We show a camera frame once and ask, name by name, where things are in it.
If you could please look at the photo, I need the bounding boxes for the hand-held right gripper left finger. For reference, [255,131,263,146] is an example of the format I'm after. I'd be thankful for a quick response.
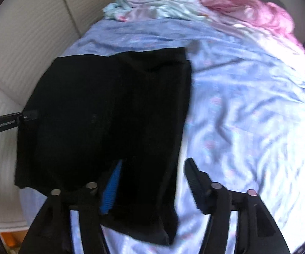
[19,159,123,254]

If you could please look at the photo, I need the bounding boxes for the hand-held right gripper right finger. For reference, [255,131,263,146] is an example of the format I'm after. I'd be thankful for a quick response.
[184,158,291,254]

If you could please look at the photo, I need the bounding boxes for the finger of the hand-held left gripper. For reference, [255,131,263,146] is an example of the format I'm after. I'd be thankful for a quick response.
[22,110,39,122]

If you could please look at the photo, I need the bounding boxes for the black pants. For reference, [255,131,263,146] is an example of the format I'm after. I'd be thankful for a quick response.
[14,47,192,246]

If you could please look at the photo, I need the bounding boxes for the bed with blue sheet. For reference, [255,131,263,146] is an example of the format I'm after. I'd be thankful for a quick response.
[20,18,305,254]

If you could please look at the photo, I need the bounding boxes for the cream sliding wardrobe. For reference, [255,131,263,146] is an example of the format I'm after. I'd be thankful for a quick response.
[0,0,137,233]

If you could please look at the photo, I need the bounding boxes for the pale floral blanket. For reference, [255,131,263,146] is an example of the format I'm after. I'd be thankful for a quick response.
[102,0,222,23]

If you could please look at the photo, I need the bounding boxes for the pink satin duvet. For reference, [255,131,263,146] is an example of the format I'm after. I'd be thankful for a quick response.
[177,0,305,73]

